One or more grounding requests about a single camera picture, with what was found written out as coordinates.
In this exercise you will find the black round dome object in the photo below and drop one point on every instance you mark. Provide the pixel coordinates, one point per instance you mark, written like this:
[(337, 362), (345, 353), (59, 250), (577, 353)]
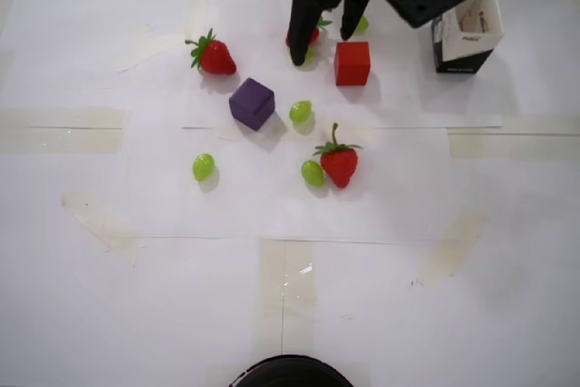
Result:
[(290, 373)]

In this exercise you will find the white and black open carton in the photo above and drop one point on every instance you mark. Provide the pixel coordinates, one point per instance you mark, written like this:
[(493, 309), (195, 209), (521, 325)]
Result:
[(466, 56)]

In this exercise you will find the purple wooden cube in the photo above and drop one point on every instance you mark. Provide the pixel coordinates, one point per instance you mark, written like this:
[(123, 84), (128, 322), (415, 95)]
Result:
[(251, 103)]

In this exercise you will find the long-stemmed red plastic strawberry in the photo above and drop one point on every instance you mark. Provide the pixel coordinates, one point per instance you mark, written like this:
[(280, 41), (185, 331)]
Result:
[(339, 165)]

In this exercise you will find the green plastic grape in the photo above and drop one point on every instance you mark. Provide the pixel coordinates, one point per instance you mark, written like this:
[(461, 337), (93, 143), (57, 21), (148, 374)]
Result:
[(301, 112), (311, 55), (203, 167), (362, 25), (312, 173)]

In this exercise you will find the red wooden cube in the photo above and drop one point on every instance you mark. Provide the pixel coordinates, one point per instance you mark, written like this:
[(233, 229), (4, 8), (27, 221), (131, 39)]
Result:
[(352, 64)]

